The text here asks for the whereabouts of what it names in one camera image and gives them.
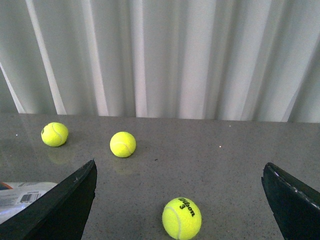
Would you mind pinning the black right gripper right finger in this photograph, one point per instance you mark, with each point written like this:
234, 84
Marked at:
295, 205

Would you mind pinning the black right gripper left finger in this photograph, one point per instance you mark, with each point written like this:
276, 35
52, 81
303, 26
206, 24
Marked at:
60, 214

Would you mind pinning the Wilson tennis ball can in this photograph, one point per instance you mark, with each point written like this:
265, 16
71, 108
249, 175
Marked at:
16, 196

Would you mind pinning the middle yellow Wilson tennis ball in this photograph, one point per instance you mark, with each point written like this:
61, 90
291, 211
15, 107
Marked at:
54, 134

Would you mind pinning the right yellow tennis ball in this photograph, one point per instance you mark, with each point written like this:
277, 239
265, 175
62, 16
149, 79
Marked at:
122, 144

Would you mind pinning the near right Wilson tennis ball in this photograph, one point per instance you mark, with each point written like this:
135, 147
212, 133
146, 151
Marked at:
181, 218

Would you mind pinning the white pleated curtain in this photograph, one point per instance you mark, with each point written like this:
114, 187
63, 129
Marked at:
239, 60

